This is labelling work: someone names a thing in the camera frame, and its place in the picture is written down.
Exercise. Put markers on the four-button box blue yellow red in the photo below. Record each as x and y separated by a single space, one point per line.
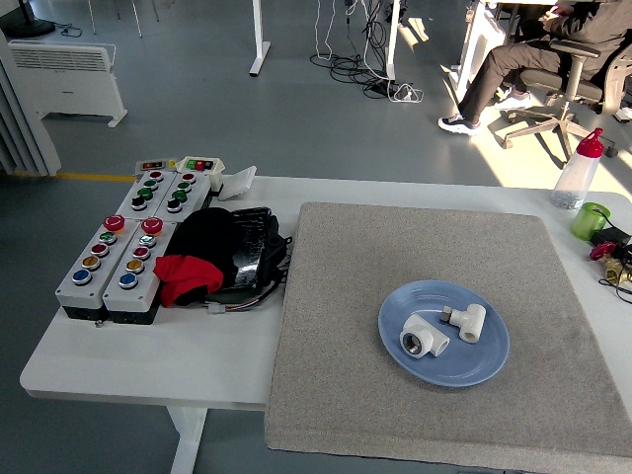
81 291
128 296

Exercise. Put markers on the blue plate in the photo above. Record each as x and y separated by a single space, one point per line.
464 363

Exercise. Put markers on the white tee pipe threaded nipple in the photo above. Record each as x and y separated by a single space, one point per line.
469 321

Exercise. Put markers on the white switch box red green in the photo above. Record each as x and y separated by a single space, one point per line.
200 170

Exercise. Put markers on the grey office chair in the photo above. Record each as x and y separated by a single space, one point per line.
558 84

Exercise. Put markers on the grey ribbed partition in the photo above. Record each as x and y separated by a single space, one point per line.
20 128

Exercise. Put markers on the white plastic cover piece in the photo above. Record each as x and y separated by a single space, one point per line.
237 183

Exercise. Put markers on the white electric heater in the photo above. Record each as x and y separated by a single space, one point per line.
64 79

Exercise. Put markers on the red cloth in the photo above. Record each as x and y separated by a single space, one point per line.
185 274

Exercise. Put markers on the white table leg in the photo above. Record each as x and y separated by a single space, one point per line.
187 439

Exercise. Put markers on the small grey switch plate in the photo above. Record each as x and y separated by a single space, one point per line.
150 165

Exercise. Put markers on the clear squeeze bottle red cap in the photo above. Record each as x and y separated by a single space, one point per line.
575 180

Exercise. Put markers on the green plastic cup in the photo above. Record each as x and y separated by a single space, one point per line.
585 222

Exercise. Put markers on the white desk side panel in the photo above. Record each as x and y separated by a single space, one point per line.
476 44

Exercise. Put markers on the black cloth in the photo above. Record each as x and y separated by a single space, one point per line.
207 239

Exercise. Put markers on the grey-brown mat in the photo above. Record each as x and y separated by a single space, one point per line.
345 321

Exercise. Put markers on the black fan base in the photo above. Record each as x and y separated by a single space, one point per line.
27 25

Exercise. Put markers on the white desk leg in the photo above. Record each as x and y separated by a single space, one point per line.
259 44
391 39

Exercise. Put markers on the seated person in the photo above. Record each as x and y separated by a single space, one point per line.
513 59

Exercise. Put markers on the black power adapter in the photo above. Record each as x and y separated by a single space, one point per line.
612 234

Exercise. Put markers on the black glossy device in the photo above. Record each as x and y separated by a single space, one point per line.
252 247

